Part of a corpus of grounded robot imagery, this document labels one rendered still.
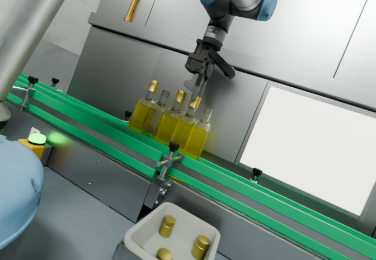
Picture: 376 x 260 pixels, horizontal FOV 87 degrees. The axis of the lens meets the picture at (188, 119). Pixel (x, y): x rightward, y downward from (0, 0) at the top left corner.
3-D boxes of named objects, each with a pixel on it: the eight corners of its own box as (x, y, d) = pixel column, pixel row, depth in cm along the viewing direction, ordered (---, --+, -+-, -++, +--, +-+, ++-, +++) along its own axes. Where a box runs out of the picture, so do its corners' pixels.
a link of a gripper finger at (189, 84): (179, 96, 70) (190, 72, 71) (194, 102, 68) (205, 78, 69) (177, 93, 67) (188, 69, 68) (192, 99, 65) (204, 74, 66)
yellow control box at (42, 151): (46, 166, 68) (53, 146, 67) (22, 170, 60) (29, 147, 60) (32, 157, 70) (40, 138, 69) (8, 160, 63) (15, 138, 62)
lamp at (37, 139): (47, 145, 66) (50, 136, 66) (33, 146, 62) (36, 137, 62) (38, 140, 68) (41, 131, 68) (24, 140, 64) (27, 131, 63)
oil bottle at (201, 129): (191, 179, 71) (214, 123, 70) (186, 183, 66) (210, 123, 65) (177, 172, 73) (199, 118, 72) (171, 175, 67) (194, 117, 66)
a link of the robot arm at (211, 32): (228, 39, 72) (225, 27, 64) (222, 51, 72) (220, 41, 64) (208, 34, 74) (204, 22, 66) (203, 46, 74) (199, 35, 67)
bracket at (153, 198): (167, 199, 64) (175, 179, 64) (153, 210, 55) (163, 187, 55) (158, 194, 65) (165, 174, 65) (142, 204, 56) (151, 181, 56)
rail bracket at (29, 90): (29, 113, 74) (41, 79, 74) (6, 110, 67) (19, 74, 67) (22, 109, 76) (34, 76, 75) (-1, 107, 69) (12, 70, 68)
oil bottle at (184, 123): (177, 172, 73) (198, 118, 72) (172, 175, 68) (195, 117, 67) (164, 165, 75) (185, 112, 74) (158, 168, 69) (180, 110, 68)
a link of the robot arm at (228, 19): (214, -9, 67) (221, 7, 74) (202, 22, 67) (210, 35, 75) (236, -7, 63) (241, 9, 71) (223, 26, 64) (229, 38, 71)
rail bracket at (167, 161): (177, 178, 65) (191, 143, 65) (153, 192, 49) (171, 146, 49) (169, 174, 66) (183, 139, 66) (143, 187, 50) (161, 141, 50)
